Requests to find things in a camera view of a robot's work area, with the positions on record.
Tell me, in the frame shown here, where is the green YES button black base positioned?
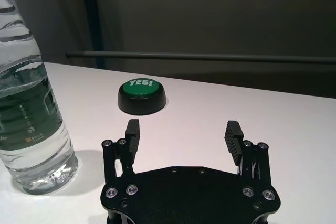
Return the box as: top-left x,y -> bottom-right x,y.
117,78 -> 166,116

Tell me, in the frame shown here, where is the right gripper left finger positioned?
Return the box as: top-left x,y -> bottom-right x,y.
101,119 -> 140,183

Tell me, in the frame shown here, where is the clear water bottle green label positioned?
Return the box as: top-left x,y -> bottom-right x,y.
0,0 -> 79,195

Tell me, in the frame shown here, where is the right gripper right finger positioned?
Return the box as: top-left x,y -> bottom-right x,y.
224,120 -> 271,183

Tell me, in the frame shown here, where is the grey horizontal rail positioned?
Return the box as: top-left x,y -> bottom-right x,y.
65,50 -> 336,65

